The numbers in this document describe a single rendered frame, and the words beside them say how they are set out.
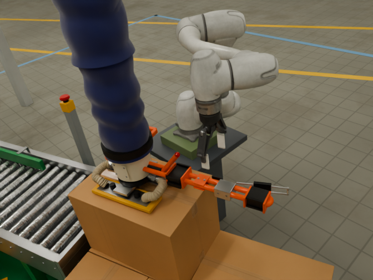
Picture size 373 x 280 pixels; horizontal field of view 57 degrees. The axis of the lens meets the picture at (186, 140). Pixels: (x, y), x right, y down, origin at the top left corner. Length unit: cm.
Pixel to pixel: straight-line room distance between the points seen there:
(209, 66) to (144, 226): 74
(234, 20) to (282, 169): 179
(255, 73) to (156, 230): 75
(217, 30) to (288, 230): 159
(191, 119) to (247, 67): 101
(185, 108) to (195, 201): 69
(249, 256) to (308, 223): 98
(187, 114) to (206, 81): 97
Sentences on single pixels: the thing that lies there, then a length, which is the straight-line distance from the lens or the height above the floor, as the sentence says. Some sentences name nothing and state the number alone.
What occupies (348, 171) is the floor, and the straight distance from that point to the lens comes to 321.
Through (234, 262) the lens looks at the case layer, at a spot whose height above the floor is 54.
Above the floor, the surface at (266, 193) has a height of 111.
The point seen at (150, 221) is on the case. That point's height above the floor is 94.
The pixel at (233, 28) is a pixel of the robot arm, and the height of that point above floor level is 153.
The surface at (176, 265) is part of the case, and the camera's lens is 159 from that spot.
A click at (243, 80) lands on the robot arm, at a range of 113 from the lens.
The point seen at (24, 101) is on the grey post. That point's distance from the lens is 516.
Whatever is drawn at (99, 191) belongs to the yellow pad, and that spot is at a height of 97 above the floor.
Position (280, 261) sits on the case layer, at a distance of 183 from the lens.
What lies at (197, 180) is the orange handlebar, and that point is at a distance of 141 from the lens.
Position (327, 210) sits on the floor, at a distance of 285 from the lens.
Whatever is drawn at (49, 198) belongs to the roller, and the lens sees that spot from 248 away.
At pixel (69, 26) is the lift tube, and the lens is 125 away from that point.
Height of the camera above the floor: 204
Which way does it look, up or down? 35 degrees down
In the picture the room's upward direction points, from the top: 9 degrees counter-clockwise
